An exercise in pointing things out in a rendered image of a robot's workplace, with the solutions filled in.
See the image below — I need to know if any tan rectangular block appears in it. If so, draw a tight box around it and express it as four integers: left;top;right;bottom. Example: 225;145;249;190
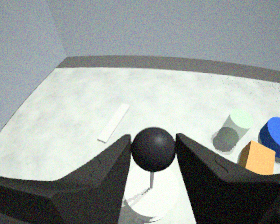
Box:
238;140;276;175

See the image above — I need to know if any glass french press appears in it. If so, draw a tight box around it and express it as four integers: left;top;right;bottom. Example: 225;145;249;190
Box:
124;127;180;221

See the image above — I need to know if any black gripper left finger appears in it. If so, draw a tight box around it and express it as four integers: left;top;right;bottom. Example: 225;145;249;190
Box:
0;135;132;224

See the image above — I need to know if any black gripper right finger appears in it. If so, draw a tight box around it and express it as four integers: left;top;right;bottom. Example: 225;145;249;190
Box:
176;132;280;224

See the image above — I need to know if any blue cylinder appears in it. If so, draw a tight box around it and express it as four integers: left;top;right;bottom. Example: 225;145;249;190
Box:
260;117;280;157

